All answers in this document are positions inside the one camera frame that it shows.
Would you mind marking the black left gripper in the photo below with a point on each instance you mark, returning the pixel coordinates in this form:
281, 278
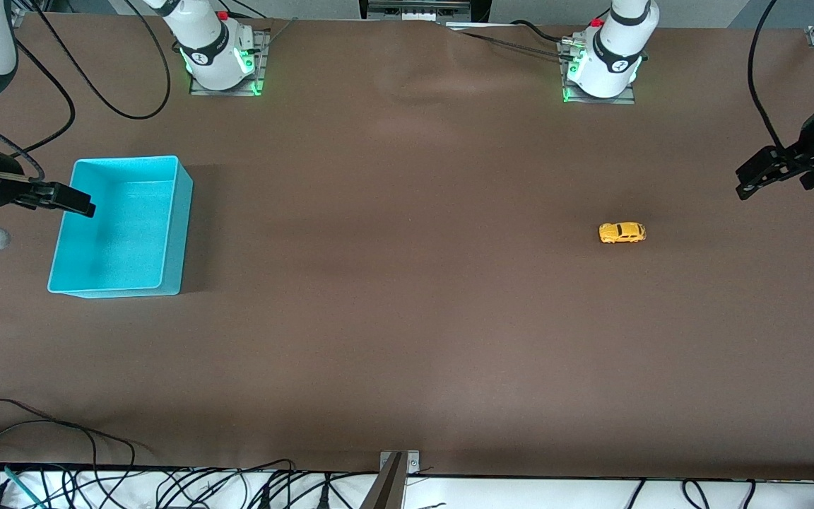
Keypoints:
807, 150

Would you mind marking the brown table cover sheet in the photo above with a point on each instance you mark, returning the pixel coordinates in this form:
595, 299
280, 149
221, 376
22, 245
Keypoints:
407, 283

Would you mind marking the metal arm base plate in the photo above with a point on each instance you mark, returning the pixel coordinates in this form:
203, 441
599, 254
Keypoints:
629, 97
261, 67

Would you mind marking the black power plug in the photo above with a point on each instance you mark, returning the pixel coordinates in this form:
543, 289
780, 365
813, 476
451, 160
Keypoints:
266, 498
323, 498

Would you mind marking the dark camera stand post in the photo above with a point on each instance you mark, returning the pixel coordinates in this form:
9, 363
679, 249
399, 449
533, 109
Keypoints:
387, 489

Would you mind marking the silver table edge bracket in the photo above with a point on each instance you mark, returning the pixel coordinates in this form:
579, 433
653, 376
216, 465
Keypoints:
413, 463

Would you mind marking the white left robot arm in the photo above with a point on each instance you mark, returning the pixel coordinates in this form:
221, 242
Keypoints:
615, 56

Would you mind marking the turquoise plastic bin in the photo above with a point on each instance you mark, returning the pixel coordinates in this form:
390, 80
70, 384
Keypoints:
117, 233

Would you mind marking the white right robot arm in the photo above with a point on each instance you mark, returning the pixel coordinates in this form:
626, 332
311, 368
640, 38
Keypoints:
209, 53

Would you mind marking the grey socket strip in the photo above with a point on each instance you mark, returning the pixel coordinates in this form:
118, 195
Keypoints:
417, 8

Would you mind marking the yellow toy beetle car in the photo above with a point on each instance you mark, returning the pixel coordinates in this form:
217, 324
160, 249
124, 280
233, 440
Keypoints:
622, 232

